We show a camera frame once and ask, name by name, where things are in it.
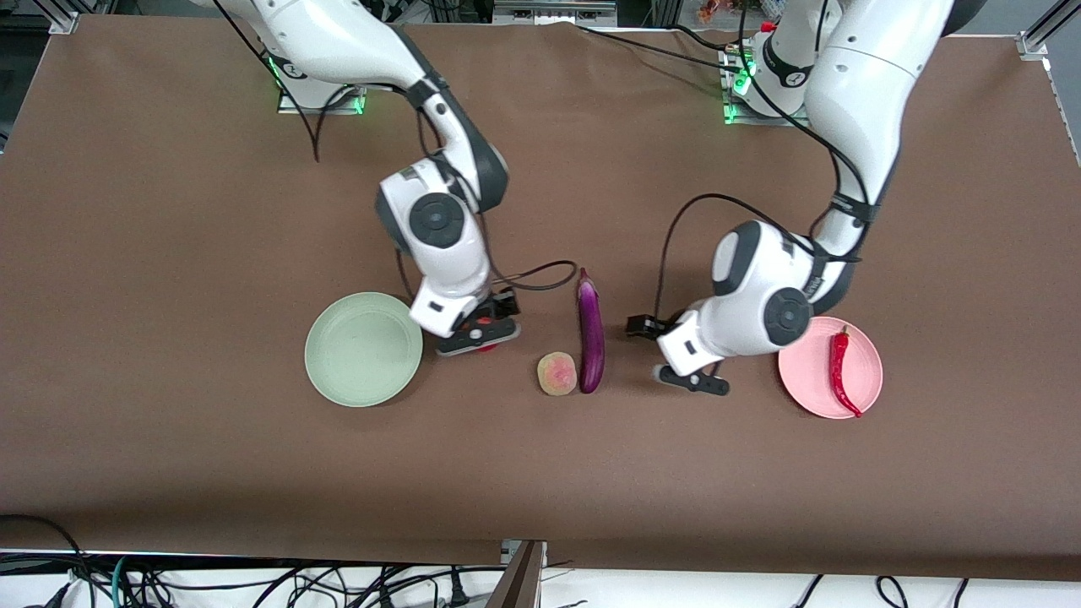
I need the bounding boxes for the long purple eggplant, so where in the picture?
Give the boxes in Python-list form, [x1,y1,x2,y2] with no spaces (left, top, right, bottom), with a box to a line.
[577,267,606,395]

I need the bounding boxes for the red chili pepper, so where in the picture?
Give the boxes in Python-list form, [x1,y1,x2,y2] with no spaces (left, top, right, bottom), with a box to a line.
[828,325,864,419]

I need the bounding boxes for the pink yellow peach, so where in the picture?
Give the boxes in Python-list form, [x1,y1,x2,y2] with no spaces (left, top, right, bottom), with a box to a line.
[538,349,579,395]

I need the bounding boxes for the pale green round plate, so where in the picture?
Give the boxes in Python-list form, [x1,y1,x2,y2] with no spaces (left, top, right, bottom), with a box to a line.
[304,291,424,409]

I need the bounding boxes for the pink round plate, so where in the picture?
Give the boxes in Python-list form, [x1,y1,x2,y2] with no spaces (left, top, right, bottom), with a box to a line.
[778,317,884,421]

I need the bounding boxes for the brown table cover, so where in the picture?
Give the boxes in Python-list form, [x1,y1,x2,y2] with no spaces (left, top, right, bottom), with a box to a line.
[0,13,1081,584]

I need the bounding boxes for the red orange background items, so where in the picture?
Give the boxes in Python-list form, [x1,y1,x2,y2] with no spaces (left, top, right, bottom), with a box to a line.
[697,0,778,24]

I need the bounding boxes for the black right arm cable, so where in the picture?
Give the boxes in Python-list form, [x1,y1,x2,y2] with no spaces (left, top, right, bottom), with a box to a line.
[211,0,580,293]

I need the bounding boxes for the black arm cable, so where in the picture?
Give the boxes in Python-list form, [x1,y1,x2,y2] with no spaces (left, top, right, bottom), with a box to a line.
[211,0,580,293]
[655,0,879,326]

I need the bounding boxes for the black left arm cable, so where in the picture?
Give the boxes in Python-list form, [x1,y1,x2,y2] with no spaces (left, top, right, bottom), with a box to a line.
[655,0,879,326]

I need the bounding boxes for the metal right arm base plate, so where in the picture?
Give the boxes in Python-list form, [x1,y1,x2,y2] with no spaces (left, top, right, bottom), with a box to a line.
[277,59,367,115]

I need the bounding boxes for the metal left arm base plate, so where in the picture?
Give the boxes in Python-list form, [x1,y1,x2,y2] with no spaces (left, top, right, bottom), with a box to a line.
[722,42,813,128]

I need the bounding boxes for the long black table cable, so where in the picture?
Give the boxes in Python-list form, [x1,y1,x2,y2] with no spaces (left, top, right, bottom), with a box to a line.
[574,24,744,73]

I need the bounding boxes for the dark metal post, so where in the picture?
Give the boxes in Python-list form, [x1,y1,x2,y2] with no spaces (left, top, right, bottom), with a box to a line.
[486,540,546,608]

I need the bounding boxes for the short black table cable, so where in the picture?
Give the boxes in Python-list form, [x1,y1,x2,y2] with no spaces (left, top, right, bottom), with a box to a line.
[671,24,748,53]

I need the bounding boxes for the aluminium frame profile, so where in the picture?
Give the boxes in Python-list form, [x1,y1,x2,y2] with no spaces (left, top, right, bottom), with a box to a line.
[492,0,619,26]

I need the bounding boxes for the black floor cable tangle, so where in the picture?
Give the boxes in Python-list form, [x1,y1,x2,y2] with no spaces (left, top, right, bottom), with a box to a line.
[127,562,508,608]

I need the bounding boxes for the thick black floor cable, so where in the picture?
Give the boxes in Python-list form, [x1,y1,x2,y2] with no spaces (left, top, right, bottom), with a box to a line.
[0,513,90,608]

